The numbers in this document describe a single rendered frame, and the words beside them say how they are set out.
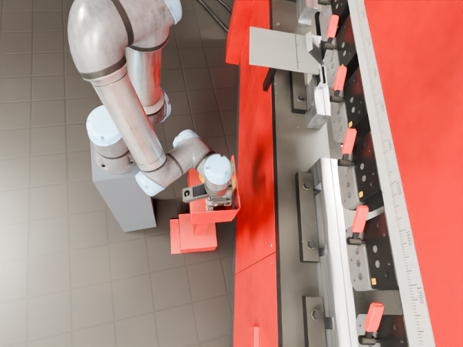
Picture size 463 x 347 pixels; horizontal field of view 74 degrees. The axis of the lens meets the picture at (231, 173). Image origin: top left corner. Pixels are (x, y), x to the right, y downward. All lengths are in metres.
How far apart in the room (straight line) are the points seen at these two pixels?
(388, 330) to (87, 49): 0.79
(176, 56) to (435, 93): 2.08
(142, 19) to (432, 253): 0.67
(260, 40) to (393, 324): 0.99
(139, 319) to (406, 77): 1.60
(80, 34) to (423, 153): 0.66
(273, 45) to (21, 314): 1.71
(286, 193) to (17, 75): 2.01
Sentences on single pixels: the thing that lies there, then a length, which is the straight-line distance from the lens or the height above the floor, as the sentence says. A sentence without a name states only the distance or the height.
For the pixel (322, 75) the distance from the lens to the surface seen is 1.26.
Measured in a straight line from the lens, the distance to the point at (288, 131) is 1.20.
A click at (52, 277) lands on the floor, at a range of 1.94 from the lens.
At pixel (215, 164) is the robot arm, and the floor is 1.08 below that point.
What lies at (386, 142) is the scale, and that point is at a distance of 0.76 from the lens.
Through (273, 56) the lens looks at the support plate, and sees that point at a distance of 1.22.
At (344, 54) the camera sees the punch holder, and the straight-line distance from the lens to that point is 1.03.
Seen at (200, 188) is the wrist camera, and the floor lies 0.89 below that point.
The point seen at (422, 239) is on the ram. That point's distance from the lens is 0.65.
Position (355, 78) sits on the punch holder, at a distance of 0.94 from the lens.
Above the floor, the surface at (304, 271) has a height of 0.87.
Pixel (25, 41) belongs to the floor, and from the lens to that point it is 2.75.
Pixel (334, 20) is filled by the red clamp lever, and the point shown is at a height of 1.23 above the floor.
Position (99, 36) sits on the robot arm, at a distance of 0.66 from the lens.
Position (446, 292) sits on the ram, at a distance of 0.62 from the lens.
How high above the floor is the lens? 1.83
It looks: 64 degrees down
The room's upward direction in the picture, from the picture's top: 23 degrees clockwise
